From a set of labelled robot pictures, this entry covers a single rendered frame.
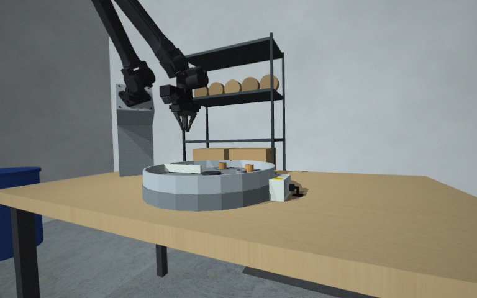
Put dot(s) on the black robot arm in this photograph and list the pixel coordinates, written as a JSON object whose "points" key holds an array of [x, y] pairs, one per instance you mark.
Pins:
{"points": [[171, 58]]}

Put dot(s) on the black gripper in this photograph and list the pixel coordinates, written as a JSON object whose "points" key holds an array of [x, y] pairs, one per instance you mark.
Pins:
{"points": [[185, 110]]}

